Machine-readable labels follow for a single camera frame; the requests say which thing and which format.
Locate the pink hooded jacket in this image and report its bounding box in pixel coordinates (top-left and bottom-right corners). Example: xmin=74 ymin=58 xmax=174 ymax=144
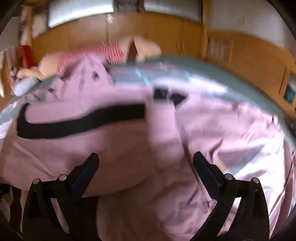
xmin=1 ymin=57 xmax=295 ymax=240

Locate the light blue neck pillow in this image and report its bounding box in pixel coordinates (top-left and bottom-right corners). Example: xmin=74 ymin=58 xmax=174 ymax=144
xmin=11 ymin=77 xmax=40 ymax=97

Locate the green bed mattress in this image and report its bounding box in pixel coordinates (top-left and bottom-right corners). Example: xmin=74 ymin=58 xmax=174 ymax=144
xmin=34 ymin=55 xmax=296 ymax=144

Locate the red cloth on headboard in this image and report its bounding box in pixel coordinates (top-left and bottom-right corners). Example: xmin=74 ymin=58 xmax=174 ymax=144
xmin=21 ymin=45 xmax=35 ymax=68

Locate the large plush dog striped shirt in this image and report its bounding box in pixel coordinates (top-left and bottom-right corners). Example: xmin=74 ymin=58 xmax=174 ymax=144
xmin=16 ymin=35 xmax=162 ymax=80

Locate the white plush on shelf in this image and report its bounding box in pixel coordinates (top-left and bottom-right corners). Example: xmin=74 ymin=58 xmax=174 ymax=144
xmin=32 ymin=12 xmax=48 ymax=39

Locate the wooden cabinet wall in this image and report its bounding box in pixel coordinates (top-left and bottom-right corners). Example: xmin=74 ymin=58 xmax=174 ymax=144
xmin=33 ymin=13 xmax=204 ymax=61

